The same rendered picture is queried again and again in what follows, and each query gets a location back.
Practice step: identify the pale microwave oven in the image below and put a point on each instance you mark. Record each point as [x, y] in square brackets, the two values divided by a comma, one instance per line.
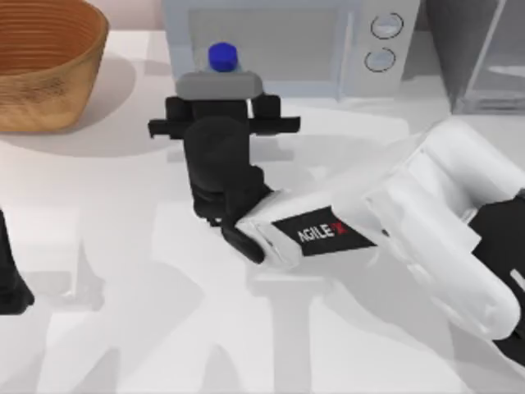
[295, 45]

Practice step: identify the round microwave knob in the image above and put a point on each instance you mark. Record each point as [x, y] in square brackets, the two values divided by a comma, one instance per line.
[380, 59]
[387, 24]

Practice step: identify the brown woven basket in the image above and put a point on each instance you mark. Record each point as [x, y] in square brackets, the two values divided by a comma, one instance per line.
[45, 70]

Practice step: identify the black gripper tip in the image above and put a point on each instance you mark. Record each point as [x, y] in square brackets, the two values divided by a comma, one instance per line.
[11, 279]

